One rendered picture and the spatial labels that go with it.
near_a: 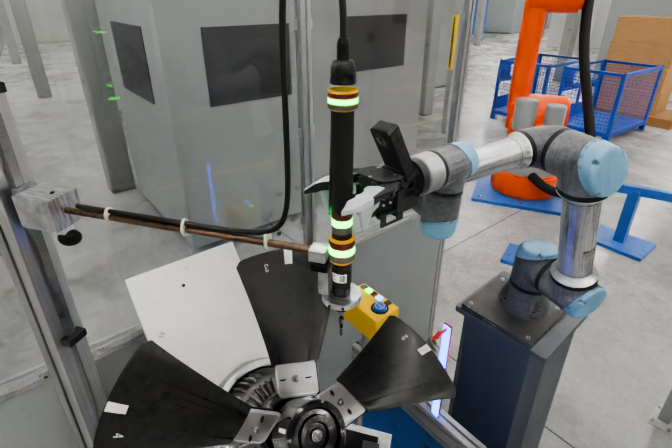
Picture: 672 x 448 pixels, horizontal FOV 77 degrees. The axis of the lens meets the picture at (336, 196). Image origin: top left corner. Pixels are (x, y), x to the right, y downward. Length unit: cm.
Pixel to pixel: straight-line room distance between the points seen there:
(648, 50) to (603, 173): 753
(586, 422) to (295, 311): 204
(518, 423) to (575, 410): 109
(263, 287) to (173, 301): 24
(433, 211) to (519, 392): 85
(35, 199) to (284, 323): 54
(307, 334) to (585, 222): 71
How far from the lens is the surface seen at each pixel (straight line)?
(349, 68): 59
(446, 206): 85
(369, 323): 133
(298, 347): 90
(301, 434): 86
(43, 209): 100
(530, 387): 156
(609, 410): 283
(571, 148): 110
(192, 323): 108
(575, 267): 128
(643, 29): 863
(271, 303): 92
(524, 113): 444
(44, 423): 162
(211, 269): 110
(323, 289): 76
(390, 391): 99
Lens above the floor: 194
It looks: 26 degrees down
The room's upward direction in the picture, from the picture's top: straight up
